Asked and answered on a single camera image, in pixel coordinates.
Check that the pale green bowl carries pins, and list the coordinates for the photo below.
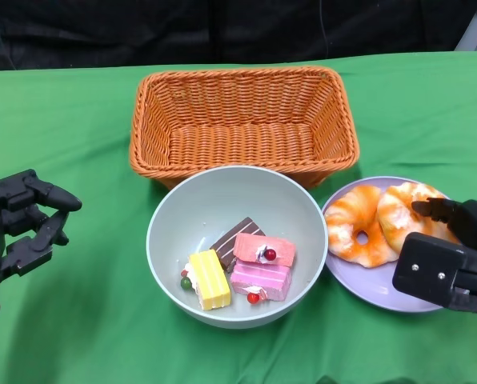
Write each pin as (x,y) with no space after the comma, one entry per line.
(222,192)

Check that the lavender plate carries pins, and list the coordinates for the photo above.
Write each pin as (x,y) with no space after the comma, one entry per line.
(362,284)

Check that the yellow cake slice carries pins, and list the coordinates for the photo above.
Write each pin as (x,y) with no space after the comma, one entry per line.
(210,280)

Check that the pink layered cake slice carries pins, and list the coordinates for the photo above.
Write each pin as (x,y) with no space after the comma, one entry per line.
(262,276)

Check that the salmon cake slice with cherry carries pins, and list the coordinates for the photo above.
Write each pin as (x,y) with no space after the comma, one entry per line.
(246,248)

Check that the brown chocolate cake slice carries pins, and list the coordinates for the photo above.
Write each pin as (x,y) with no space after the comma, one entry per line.
(238,236)

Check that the orange wicker basket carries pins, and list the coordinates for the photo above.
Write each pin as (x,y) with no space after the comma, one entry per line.
(242,140)

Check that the green tablecloth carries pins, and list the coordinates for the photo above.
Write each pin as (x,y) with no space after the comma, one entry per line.
(82,140)

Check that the black backdrop cloth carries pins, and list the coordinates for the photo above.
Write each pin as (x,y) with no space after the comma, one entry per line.
(142,32)

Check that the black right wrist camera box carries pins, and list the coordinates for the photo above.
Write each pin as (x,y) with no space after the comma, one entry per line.
(426,264)

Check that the grey metal frame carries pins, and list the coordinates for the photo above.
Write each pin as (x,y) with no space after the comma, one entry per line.
(476,24)

